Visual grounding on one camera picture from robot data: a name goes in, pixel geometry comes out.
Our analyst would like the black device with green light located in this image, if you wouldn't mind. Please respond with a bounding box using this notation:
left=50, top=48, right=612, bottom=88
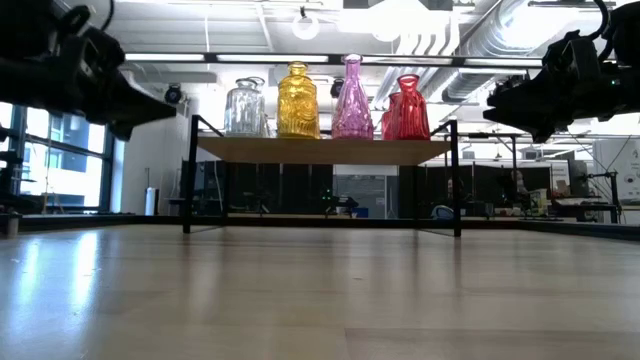
left=322, top=189, right=360, bottom=219

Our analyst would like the wide yellow glass vase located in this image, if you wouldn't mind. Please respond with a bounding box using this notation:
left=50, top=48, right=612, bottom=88
left=276, top=60, right=322, bottom=140

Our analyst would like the white cylinder canister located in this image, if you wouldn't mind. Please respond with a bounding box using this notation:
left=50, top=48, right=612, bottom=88
left=144, top=186, right=159, bottom=217

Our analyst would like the long ceiling light strip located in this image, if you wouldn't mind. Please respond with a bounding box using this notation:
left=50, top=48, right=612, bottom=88
left=124, top=52, right=206, bottom=64
left=463, top=58, right=545, bottom=69
left=214, top=53, right=331, bottom=65
left=362, top=55, right=454, bottom=66

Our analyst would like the squat red glass vase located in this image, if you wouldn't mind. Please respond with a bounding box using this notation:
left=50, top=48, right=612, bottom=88
left=392, top=73, right=432, bottom=142

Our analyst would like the white background cabinet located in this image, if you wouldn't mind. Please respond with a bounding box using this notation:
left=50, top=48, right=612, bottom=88
left=592, top=137, right=640, bottom=204

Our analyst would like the black wall-mounted speaker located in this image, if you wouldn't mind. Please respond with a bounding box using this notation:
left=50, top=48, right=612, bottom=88
left=163, top=83, right=184, bottom=106

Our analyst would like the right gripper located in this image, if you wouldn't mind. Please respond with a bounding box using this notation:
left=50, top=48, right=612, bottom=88
left=482, top=28, right=640, bottom=144

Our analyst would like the small clear glass vase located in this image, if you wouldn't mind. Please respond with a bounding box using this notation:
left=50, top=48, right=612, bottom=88
left=248, top=75, right=275, bottom=139

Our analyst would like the black background workbench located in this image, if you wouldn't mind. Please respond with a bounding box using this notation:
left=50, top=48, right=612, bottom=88
left=462, top=132, right=624, bottom=225

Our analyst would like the wooden shelf with black frame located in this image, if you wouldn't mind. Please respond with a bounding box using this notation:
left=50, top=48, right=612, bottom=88
left=181, top=113, right=464, bottom=238

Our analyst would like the large bright window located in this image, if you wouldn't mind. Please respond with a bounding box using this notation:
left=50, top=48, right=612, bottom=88
left=0, top=102, right=119, bottom=211

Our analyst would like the round white ceiling fixture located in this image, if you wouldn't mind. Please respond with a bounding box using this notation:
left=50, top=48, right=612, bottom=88
left=291, top=7, right=321, bottom=42

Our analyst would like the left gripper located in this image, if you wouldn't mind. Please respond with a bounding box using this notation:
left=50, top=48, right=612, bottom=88
left=0, top=22, right=179, bottom=143

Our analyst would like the clear ribbed glass bottle vase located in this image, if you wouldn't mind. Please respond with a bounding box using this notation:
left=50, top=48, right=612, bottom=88
left=223, top=77, right=265, bottom=138

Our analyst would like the black aluminium table frame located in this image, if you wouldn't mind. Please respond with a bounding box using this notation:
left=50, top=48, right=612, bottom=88
left=0, top=212, right=640, bottom=242

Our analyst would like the silver ventilation duct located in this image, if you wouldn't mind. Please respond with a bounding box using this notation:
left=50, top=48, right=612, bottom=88
left=439, top=0, right=556, bottom=105

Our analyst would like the pink ribbed flared vase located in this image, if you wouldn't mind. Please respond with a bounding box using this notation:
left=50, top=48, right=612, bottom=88
left=330, top=53, right=376, bottom=141

